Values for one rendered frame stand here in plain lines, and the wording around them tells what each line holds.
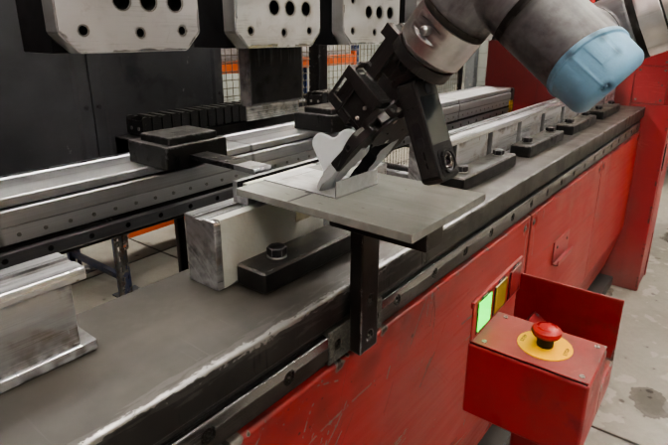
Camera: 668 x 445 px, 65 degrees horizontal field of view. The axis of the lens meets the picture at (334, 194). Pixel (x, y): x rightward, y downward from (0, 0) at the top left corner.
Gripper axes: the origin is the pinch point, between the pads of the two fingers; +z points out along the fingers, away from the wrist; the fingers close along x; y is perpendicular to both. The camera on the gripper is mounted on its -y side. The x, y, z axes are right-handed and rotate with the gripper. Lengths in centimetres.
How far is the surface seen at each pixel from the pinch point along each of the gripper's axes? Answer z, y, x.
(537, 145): 13, -1, -91
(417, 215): -7.8, -10.2, 2.7
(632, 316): 71, -72, -190
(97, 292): 201, 79, -47
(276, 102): 0.7, 15.1, 0.2
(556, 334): -0.5, -31.2, -15.8
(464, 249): 15.5, -13.9, -35.6
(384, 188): -2.0, -3.5, -3.5
